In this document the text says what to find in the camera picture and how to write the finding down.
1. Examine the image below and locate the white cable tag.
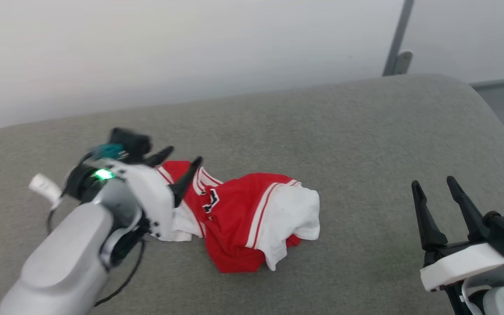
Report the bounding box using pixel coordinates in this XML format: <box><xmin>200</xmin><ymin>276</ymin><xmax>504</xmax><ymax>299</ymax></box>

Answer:
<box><xmin>28</xmin><ymin>173</ymin><xmax>63</xmax><ymax>210</ymax></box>

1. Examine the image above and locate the grey fabric sofa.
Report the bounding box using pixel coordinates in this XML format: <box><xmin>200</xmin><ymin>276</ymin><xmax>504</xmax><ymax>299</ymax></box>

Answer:
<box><xmin>0</xmin><ymin>73</ymin><xmax>504</xmax><ymax>315</ymax></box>

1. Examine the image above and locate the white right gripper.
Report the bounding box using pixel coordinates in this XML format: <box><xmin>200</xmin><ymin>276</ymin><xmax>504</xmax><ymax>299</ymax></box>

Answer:
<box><xmin>411</xmin><ymin>175</ymin><xmax>504</xmax><ymax>293</ymax></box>

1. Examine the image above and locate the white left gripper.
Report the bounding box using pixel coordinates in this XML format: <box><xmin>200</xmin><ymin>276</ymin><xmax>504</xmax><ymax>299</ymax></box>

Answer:
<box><xmin>97</xmin><ymin>146</ymin><xmax>203</xmax><ymax>240</ymax></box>

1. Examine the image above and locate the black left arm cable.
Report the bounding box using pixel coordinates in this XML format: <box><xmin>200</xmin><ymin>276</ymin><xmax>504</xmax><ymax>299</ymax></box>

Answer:
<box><xmin>45</xmin><ymin>205</ymin><xmax>146</xmax><ymax>307</ymax></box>

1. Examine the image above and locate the grey metal post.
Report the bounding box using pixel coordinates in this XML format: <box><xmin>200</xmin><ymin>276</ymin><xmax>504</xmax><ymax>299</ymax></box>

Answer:
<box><xmin>382</xmin><ymin>0</ymin><xmax>415</xmax><ymax>77</ymax></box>

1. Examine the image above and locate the red and white jersey garment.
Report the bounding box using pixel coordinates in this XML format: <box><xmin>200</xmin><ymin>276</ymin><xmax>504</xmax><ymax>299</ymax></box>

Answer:
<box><xmin>155</xmin><ymin>160</ymin><xmax>321</xmax><ymax>274</ymax></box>

